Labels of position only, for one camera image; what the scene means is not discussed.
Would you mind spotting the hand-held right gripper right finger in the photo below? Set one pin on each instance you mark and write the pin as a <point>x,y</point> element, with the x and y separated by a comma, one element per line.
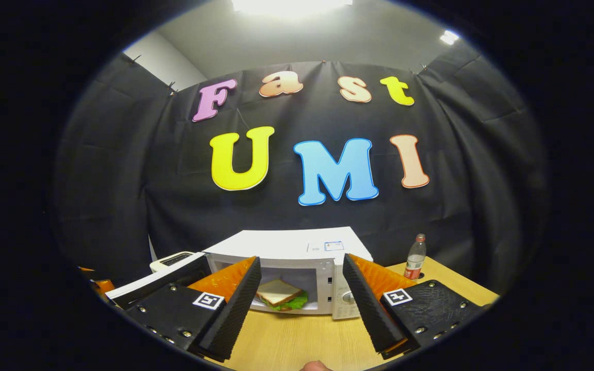
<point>372,309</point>

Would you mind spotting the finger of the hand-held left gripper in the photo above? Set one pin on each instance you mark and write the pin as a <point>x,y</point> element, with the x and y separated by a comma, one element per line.
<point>105,286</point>
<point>86,269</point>

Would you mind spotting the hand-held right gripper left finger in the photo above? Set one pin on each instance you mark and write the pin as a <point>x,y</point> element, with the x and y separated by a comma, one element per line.
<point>235,309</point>

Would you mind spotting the sandwich with green lettuce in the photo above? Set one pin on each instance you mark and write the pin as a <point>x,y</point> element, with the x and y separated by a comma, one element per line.
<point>277,292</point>

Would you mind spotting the white microwave oven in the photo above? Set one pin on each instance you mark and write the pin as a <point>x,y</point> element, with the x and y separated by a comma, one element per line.
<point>286,242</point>

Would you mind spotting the clear bottle with red label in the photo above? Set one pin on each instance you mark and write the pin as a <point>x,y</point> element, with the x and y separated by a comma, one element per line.
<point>415,260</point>

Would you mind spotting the white toaster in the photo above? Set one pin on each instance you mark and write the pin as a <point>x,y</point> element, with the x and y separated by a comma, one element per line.
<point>173,259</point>

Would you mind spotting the black backdrop cloth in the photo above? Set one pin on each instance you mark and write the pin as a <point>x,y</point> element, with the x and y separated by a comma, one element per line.
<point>457,180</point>

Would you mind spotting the small ceiling light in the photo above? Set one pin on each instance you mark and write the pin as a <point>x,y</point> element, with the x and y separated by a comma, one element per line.
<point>449,37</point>

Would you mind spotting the large ceiling light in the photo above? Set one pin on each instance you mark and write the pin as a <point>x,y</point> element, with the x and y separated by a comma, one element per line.
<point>292,6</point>

